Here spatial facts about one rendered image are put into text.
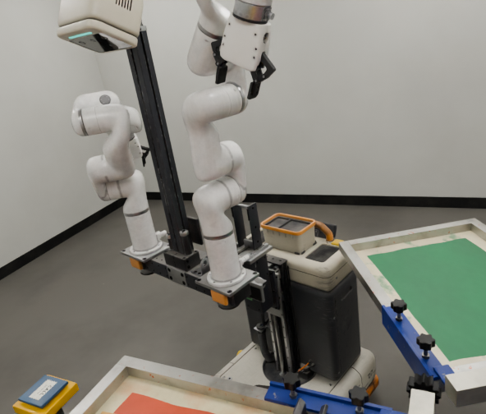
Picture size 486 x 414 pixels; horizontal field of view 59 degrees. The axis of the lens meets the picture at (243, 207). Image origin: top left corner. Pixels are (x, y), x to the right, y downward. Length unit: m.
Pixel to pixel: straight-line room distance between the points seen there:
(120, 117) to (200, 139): 0.32
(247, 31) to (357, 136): 3.59
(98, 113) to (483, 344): 1.29
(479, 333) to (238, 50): 1.02
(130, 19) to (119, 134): 0.34
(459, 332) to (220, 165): 0.84
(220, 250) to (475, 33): 3.38
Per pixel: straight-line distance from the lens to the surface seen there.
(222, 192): 1.23
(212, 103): 1.09
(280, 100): 4.60
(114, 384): 1.37
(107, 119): 1.39
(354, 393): 1.07
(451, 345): 1.38
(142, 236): 1.63
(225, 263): 1.30
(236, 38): 0.96
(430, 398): 1.10
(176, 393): 1.30
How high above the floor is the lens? 1.83
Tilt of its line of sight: 22 degrees down
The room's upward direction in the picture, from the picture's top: 9 degrees counter-clockwise
